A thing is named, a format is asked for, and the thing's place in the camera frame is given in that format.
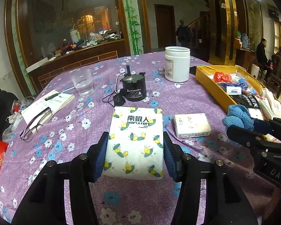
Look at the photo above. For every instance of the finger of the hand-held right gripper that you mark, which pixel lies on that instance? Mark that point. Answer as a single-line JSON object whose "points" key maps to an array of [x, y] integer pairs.
{"points": [[264, 124], [241, 136]]}

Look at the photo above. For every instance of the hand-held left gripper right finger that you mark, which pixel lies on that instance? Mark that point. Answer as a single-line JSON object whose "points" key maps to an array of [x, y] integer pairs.
{"points": [[169, 157]]}

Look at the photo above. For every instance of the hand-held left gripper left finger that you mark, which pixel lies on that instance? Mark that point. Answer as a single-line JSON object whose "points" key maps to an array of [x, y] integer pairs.
{"points": [[100, 154]]}

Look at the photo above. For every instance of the blue knitted cloth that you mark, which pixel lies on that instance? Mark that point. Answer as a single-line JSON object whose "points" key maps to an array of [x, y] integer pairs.
{"points": [[236, 117]]}

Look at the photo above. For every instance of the lemon print tissue pack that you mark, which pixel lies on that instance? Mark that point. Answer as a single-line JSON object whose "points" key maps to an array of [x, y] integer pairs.
{"points": [[133, 145]]}

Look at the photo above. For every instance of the small white tissue pack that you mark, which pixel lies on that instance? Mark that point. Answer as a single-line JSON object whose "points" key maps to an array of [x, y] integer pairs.
{"points": [[192, 124]]}

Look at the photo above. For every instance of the yellow tray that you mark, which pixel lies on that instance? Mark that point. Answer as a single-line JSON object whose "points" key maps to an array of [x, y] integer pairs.
{"points": [[208, 79]]}

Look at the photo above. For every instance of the white gloves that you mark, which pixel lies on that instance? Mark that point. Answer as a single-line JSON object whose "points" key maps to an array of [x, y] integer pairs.
{"points": [[271, 105]]}

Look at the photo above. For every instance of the black packet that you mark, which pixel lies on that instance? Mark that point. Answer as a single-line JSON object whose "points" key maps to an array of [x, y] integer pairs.
{"points": [[250, 103]]}

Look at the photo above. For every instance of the purple floral tablecloth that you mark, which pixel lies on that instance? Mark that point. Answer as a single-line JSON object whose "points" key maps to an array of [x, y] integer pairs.
{"points": [[84, 133]]}

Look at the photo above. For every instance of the blue white patterned packet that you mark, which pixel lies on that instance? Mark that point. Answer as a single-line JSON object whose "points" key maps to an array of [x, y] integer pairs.
{"points": [[247, 86]]}

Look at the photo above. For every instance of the small white blue packet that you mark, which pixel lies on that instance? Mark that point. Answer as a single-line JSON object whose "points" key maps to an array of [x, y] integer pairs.
{"points": [[233, 90]]}

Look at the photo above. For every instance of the wooden chair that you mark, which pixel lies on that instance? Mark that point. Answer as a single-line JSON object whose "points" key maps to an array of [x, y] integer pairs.
{"points": [[279, 72]]}

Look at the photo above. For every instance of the white paper roll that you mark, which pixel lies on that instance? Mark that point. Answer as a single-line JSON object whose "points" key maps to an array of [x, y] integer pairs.
{"points": [[255, 70]]}

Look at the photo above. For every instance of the red plastic bag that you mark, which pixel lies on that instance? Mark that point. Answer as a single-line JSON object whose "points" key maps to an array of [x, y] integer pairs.
{"points": [[222, 77]]}

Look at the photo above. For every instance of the white notebook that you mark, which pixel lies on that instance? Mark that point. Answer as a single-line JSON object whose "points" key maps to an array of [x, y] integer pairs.
{"points": [[58, 102]]}

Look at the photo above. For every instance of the black cylindrical motor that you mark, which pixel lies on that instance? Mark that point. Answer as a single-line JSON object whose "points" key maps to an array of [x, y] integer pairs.
{"points": [[134, 91]]}

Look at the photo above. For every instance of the clear glass cup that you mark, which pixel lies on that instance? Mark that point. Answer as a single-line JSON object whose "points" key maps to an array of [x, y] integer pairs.
{"points": [[83, 84]]}

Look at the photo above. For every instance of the black pen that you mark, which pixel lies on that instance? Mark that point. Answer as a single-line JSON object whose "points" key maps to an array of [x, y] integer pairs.
{"points": [[53, 96]]}

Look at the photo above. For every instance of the blue water jug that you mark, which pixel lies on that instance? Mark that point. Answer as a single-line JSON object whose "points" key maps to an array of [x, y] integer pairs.
{"points": [[245, 41]]}

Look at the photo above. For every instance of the clear plastic bag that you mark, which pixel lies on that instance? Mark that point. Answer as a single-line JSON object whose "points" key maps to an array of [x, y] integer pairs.
{"points": [[16, 119]]}

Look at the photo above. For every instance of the white plastic jar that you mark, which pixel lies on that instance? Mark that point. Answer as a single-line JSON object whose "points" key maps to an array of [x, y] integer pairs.
{"points": [[178, 63]]}

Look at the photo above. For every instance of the wooden counter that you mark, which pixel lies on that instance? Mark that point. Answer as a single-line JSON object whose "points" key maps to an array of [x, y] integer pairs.
{"points": [[84, 61]]}

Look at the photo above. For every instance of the black bag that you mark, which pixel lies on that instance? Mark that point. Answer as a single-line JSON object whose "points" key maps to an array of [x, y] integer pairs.
{"points": [[2, 110]]}

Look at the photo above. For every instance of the pile of counter clutter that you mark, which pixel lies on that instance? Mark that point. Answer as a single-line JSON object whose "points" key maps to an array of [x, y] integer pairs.
{"points": [[96, 41]]}

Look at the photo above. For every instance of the white kettle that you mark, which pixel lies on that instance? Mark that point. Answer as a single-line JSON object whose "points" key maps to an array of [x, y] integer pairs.
{"points": [[75, 36]]}

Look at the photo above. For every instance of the wooden door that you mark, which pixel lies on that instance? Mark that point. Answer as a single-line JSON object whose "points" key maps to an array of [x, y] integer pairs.
{"points": [[165, 25]]}

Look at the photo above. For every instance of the bamboo painted pillar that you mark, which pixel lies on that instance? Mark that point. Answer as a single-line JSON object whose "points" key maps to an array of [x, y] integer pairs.
{"points": [[131, 16]]}

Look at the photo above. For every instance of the black frame eyeglasses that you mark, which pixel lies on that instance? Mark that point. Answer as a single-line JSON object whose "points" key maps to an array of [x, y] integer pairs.
{"points": [[37, 121]]}

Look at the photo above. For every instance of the dark coat on post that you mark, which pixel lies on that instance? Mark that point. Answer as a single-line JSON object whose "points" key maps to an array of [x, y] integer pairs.
{"points": [[183, 34]]}

